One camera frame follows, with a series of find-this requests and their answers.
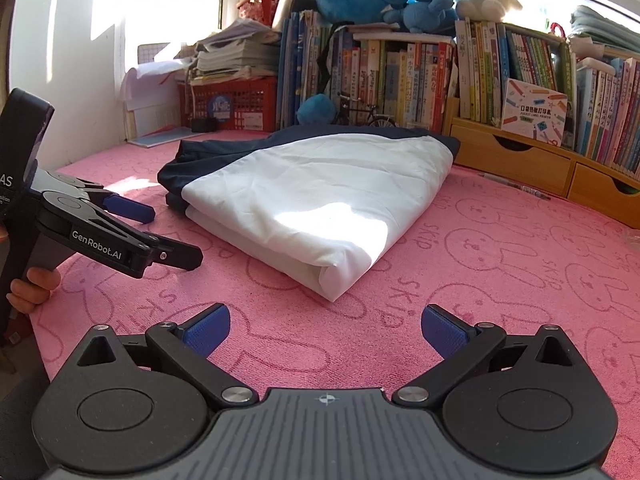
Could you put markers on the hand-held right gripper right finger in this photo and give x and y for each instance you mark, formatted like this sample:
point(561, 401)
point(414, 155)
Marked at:
point(442, 332)

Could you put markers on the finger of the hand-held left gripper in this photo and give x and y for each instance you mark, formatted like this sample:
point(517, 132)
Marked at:
point(180, 257)
point(130, 209)

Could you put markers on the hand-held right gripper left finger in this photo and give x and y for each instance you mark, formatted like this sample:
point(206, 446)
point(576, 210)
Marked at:
point(207, 332)

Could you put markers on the navy and white jacket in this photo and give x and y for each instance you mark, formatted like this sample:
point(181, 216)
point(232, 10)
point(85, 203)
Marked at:
point(300, 200)

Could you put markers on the person's left hand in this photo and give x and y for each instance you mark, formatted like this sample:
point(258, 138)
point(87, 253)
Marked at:
point(35, 287)

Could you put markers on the light blue booklet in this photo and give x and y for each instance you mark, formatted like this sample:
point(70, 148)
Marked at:
point(165, 137)

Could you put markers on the pink rabbit-print mat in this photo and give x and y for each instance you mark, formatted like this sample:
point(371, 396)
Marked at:
point(500, 270)

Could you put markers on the small black box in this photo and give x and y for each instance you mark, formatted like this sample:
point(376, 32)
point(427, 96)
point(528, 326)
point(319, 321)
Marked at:
point(202, 125)

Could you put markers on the pen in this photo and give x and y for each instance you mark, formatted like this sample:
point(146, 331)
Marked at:
point(515, 186)

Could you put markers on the red plastic crate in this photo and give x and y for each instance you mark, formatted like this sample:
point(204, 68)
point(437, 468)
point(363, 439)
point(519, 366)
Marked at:
point(260, 97)

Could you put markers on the stack of paper workbooks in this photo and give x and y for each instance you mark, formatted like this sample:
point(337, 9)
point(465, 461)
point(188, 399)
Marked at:
point(235, 55)

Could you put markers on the wooden desk organizer with drawers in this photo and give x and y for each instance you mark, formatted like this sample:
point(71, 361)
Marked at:
point(525, 160)

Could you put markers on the blue round plush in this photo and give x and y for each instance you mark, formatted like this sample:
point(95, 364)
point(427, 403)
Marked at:
point(316, 110)

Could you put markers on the clear plastic wrapper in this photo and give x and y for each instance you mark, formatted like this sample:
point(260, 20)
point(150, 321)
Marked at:
point(632, 235)

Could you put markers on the row of thin blue books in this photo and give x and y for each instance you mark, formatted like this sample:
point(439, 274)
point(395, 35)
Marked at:
point(300, 70)

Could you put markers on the miniature bicycle model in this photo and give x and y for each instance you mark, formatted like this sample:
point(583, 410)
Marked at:
point(380, 121)

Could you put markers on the red plastic basket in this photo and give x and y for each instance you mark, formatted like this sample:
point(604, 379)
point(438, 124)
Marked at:
point(257, 7)

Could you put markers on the white pencil-print box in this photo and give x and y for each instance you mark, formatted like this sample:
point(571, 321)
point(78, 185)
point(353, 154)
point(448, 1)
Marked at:
point(535, 112)

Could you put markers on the row of mixed picture books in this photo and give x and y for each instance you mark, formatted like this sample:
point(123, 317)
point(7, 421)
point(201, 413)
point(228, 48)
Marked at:
point(400, 80)

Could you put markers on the row of yellow green books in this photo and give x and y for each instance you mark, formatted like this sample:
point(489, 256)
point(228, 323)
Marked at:
point(485, 75)

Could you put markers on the small blue plush rabbit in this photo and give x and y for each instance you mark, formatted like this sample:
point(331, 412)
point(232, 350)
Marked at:
point(425, 15)

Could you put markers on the red white candy cane hook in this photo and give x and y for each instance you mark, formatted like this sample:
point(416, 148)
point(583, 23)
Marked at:
point(559, 29)

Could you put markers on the stack of light blue folders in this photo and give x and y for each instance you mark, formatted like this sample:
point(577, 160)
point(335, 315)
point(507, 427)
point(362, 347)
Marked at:
point(605, 25)

